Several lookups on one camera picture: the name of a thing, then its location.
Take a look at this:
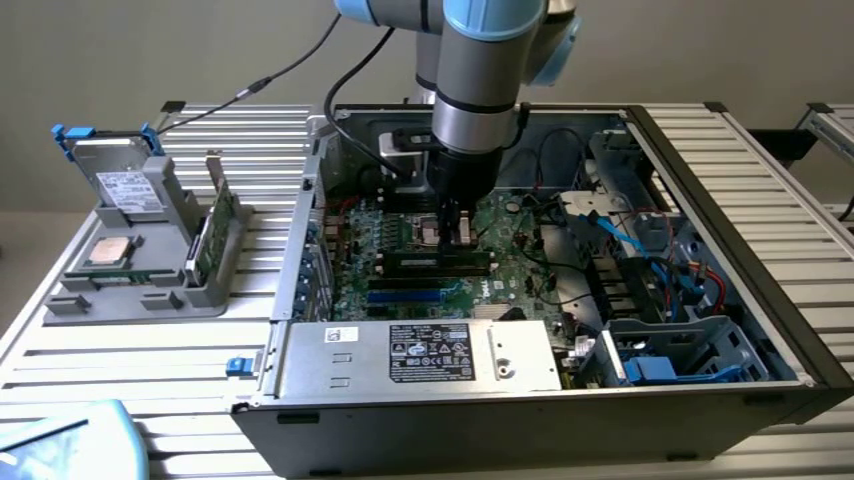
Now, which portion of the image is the black RAM slot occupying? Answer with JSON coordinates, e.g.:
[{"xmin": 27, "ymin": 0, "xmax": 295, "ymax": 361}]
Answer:
[{"xmin": 367, "ymin": 276, "xmax": 470, "ymax": 292}]

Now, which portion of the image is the green RAM stick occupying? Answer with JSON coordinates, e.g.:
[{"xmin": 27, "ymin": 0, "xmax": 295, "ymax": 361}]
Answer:
[{"xmin": 80, "ymin": 270, "xmax": 155, "ymax": 283}]

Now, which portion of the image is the thin black wire loop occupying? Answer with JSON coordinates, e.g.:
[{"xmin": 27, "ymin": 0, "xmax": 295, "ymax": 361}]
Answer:
[{"xmin": 532, "ymin": 127, "xmax": 588, "ymax": 199}]

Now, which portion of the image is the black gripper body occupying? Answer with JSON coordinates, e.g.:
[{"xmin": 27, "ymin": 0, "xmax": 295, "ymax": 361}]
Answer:
[{"xmin": 435, "ymin": 146, "xmax": 503, "ymax": 211}]

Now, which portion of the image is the light blue plastic object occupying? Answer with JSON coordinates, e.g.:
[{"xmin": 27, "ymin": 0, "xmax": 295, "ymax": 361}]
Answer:
[{"xmin": 0, "ymin": 398, "xmax": 153, "ymax": 480}]

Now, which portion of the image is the silver chipset heat sink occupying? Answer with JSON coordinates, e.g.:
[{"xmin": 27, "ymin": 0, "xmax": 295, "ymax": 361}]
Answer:
[{"xmin": 474, "ymin": 304, "xmax": 530, "ymax": 322}]

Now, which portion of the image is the metal disk bay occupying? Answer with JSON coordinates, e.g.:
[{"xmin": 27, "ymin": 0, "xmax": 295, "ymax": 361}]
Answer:
[{"xmin": 584, "ymin": 128, "xmax": 682, "ymax": 256}]

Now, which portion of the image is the blue expansion slot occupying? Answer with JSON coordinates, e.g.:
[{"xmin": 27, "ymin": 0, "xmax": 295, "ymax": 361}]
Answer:
[{"xmin": 364, "ymin": 289, "xmax": 463, "ymax": 304}]

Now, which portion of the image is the black cable with inline connector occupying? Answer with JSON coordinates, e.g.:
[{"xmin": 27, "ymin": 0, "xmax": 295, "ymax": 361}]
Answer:
[{"xmin": 157, "ymin": 13, "xmax": 345, "ymax": 135}]

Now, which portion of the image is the RAM stick with black chips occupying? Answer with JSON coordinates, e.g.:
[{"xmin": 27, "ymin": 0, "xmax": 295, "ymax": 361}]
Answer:
[{"xmin": 381, "ymin": 250, "xmax": 494, "ymax": 268}]

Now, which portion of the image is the black looped camera cable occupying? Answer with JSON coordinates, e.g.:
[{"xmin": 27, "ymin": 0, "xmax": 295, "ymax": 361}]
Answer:
[{"xmin": 323, "ymin": 27, "xmax": 414, "ymax": 177}]

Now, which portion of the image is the green graphics card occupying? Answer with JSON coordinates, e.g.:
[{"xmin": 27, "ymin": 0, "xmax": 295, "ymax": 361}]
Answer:
[{"xmin": 185, "ymin": 149, "xmax": 240, "ymax": 284}]

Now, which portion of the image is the CPU socket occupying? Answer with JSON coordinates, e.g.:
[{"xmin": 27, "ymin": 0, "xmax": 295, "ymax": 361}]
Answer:
[{"xmin": 397, "ymin": 211, "xmax": 483, "ymax": 248}]

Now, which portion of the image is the silver power supply unit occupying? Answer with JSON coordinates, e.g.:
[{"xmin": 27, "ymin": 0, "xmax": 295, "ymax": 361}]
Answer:
[{"xmin": 269, "ymin": 319, "xmax": 563, "ymax": 399}]

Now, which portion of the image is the grey drive cage blue latch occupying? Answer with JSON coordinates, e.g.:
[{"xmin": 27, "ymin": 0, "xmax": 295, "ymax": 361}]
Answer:
[{"xmin": 579, "ymin": 313, "xmax": 779, "ymax": 389}]

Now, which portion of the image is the grey parts rack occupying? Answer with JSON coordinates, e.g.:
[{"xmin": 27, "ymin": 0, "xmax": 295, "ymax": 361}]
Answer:
[{"xmin": 41, "ymin": 155, "xmax": 255, "ymax": 327}]

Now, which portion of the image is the green motherboard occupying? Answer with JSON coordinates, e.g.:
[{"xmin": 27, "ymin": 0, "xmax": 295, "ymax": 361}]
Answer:
[{"xmin": 324, "ymin": 188, "xmax": 583, "ymax": 346}]

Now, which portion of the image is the open black PC case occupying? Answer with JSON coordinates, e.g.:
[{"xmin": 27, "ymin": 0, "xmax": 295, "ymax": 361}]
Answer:
[{"xmin": 229, "ymin": 103, "xmax": 854, "ymax": 479}]

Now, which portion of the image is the hard disk in blue caddy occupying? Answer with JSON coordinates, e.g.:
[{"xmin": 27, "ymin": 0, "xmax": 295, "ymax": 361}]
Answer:
[{"xmin": 51, "ymin": 123, "xmax": 169, "ymax": 214}]

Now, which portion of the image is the light blue flat wire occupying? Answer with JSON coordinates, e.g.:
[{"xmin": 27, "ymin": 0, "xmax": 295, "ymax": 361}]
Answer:
[{"xmin": 578, "ymin": 209, "xmax": 650, "ymax": 257}]

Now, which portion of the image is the neighbouring slatted metal table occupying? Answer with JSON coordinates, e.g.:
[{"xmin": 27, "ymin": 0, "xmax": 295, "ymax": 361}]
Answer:
[{"xmin": 798, "ymin": 102, "xmax": 854, "ymax": 169}]

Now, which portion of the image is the dark blue wire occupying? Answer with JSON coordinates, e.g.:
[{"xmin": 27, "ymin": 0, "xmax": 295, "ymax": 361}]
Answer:
[{"xmin": 656, "ymin": 257, "xmax": 703, "ymax": 309}]

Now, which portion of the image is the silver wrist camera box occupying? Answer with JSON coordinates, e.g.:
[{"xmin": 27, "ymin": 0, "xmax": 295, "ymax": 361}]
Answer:
[{"xmin": 376, "ymin": 129, "xmax": 436, "ymax": 195}]

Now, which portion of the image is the CPU chip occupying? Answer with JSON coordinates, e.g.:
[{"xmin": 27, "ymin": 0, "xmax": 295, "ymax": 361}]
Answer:
[{"xmin": 88, "ymin": 236, "xmax": 145, "ymax": 267}]

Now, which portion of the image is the red wire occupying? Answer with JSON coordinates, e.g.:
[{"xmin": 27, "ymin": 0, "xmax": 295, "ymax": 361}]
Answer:
[{"xmin": 692, "ymin": 259, "xmax": 730, "ymax": 307}]

